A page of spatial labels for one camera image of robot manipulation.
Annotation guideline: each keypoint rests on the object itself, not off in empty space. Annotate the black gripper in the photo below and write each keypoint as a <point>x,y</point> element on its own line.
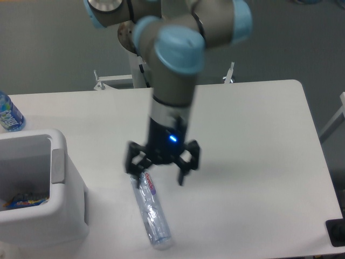
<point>164,146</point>

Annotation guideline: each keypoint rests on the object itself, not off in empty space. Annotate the clear crushed water bottle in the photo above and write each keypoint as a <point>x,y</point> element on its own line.
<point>151,211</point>

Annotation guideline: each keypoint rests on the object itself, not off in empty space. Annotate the blue snack wrapper bag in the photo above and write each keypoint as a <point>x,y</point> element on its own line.
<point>26,200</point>

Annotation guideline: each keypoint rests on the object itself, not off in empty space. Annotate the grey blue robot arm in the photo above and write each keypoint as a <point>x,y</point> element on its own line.
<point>174,49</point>

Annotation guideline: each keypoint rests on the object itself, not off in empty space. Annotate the white plastic trash can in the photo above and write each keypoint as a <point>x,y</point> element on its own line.
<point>37,161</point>

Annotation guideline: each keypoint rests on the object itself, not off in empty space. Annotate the blue labelled drink bottle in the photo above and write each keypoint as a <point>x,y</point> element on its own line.
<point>12,120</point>

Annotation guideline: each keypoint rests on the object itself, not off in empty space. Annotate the black clamp at table edge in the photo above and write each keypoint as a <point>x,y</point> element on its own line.
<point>335,229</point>

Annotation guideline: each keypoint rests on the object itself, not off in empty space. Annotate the white pedestal base bracket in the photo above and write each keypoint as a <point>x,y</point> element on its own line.
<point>125,81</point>

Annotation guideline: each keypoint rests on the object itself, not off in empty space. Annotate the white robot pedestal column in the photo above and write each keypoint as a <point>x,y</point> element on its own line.
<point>125,32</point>

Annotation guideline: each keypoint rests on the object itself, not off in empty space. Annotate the white frame at right edge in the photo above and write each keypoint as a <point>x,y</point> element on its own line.
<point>333,123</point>

